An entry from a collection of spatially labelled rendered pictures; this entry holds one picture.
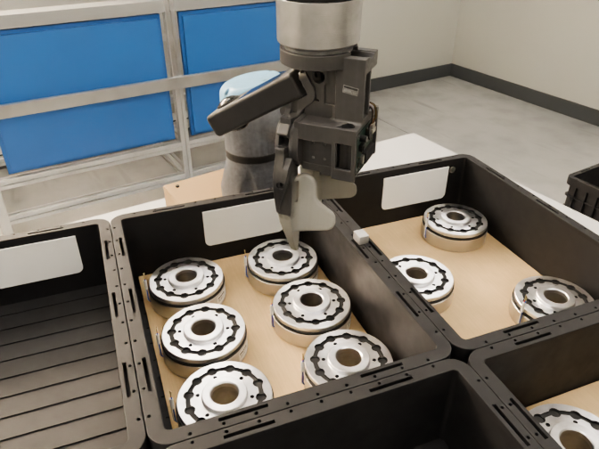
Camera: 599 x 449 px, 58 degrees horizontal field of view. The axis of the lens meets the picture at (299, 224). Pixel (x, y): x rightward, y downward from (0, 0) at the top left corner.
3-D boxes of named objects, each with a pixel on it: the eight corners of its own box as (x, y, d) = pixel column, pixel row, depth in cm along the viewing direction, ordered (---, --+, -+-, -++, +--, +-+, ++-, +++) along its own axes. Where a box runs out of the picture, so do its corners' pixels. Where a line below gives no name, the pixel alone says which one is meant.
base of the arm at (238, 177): (209, 187, 112) (202, 142, 107) (270, 167, 119) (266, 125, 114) (246, 216, 101) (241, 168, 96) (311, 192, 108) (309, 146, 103)
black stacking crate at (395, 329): (124, 284, 82) (110, 220, 76) (307, 245, 91) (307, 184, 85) (169, 530, 50) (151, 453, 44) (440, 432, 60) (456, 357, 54)
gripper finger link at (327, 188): (352, 232, 62) (349, 169, 55) (305, 221, 64) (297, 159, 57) (361, 213, 64) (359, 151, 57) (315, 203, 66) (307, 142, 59)
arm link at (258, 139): (228, 134, 110) (221, 67, 103) (294, 132, 110) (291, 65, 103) (219, 159, 100) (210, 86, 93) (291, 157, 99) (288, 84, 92)
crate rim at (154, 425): (111, 230, 77) (109, 216, 76) (307, 194, 86) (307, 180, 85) (153, 469, 45) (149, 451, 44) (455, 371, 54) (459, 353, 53)
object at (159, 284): (144, 269, 78) (143, 265, 77) (214, 254, 81) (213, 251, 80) (155, 312, 70) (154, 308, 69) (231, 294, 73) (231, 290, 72)
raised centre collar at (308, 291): (287, 296, 72) (287, 291, 71) (321, 287, 73) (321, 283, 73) (300, 319, 68) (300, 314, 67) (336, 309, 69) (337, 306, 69)
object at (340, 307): (263, 291, 73) (262, 288, 73) (331, 275, 76) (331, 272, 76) (288, 340, 65) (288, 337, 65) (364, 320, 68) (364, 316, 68)
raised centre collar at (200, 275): (165, 273, 76) (165, 268, 76) (200, 265, 78) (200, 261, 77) (171, 293, 72) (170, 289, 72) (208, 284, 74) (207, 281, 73)
